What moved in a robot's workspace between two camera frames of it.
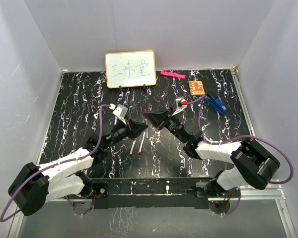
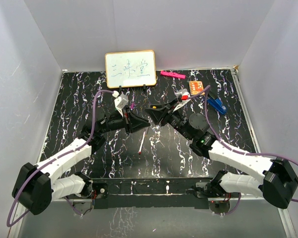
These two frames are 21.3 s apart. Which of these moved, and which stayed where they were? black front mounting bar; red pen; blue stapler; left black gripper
Moved: left black gripper
Stayed: red pen; blue stapler; black front mounting bar
